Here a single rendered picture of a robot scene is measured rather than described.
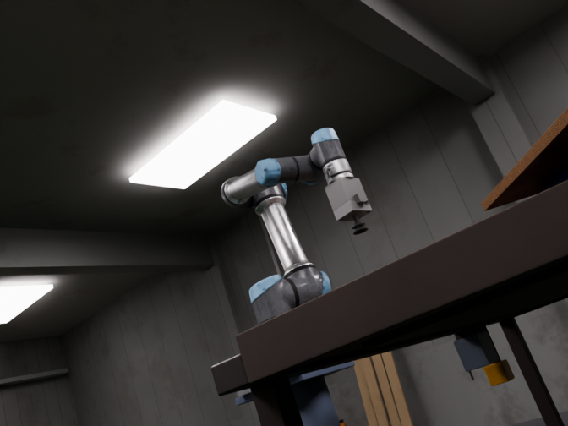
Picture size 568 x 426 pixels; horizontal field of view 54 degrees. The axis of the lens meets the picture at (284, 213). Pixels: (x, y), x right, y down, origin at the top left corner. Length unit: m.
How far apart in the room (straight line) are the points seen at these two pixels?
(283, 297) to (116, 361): 6.96
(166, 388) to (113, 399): 1.20
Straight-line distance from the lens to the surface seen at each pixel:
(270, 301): 1.74
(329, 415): 1.71
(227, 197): 1.90
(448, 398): 5.42
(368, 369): 5.43
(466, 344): 2.32
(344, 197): 1.52
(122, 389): 8.57
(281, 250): 1.89
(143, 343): 8.09
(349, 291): 0.96
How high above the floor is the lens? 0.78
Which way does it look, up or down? 19 degrees up
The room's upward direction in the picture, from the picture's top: 19 degrees counter-clockwise
